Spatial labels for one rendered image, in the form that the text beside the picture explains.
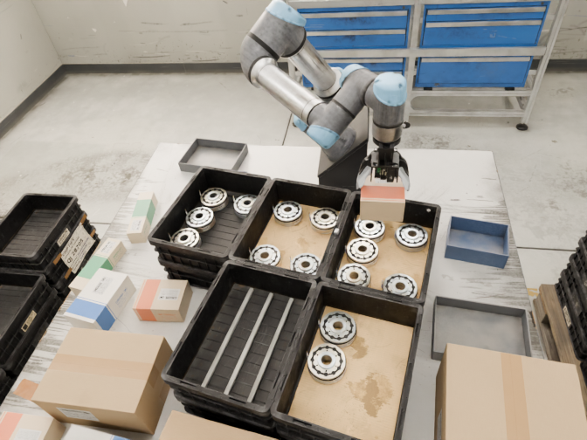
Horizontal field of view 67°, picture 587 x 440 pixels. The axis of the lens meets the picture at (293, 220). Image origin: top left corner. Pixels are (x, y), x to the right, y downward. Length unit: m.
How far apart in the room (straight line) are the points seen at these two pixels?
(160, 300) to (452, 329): 0.95
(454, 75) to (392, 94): 2.31
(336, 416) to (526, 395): 0.45
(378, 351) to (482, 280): 0.52
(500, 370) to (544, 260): 1.56
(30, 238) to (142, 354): 1.28
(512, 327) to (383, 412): 0.55
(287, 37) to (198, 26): 3.01
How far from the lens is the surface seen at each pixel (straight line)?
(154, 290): 1.59
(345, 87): 1.14
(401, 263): 1.47
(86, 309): 1.63
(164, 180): 2.12
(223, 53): 4.41
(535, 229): 2.89
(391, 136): 1.11
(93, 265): 1.79
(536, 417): 1.22
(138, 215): 1.90
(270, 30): 1.38
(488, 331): 1.53
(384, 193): 1.25
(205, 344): 1.35
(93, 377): 1.39
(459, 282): 1.62
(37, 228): 2.53
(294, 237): 1.53
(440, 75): 3.34
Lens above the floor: 1.97
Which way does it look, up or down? 46 degrees down
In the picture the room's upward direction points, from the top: 7 degrees counter-clockwise
